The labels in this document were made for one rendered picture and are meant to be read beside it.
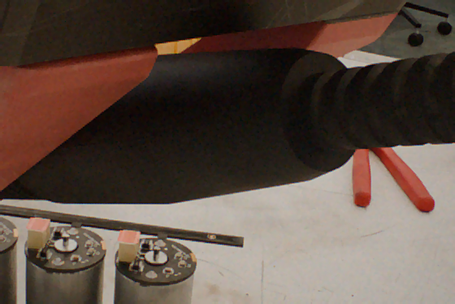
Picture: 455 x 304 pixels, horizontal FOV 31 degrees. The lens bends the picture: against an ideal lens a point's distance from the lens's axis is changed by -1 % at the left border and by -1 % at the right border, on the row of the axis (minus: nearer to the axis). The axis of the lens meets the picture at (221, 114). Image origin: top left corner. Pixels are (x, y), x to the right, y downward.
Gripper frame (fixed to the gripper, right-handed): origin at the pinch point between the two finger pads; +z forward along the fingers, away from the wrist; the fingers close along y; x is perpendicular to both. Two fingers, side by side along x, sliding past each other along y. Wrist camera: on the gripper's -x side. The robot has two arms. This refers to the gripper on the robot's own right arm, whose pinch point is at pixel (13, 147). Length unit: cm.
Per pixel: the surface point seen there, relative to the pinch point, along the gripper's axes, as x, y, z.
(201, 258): -2.6, -14.6, 16.1
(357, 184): -3.1, -25.4, 15.4
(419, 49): -110, -279, 161
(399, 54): -110, -265, 161
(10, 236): -2.7, -3.4, 9.1
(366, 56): -18, -49, 26
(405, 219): -0.2, -26.1, 14.8
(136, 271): 0.4, -5.7, 7.4
